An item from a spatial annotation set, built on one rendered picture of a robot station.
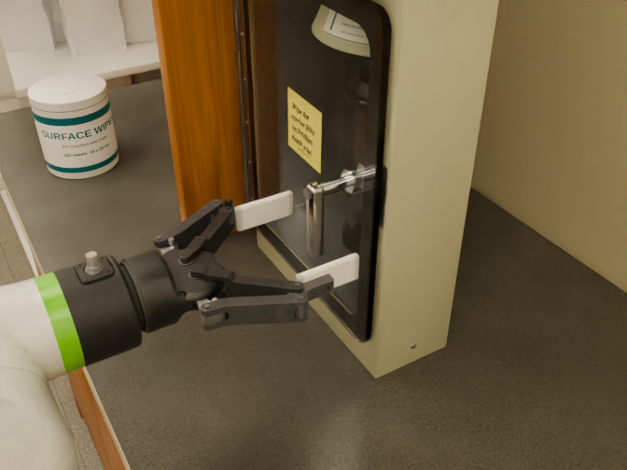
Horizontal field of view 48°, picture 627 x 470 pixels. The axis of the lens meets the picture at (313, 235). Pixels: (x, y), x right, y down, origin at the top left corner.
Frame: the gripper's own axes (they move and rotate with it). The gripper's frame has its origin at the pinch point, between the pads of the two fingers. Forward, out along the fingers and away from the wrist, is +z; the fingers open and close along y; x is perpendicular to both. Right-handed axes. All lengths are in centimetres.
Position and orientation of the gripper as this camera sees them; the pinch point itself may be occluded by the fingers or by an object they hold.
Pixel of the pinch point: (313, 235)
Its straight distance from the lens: 74.7
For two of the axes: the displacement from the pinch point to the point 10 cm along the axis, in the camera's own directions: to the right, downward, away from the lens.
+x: 0.0, 8.1, 5.8
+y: -5.1, -5.0, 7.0
